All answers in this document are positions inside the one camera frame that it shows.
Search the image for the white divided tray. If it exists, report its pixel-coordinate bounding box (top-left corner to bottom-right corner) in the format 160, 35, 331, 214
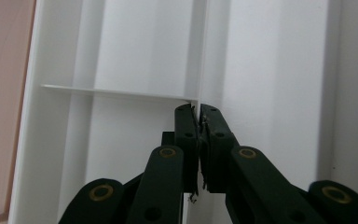
7, 0, 358, 224

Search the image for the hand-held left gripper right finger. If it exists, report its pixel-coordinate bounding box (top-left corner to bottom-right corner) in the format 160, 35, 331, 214
199, 104, 241, 194

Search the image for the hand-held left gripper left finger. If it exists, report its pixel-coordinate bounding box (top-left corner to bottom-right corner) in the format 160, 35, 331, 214
161, 103, 200, 194

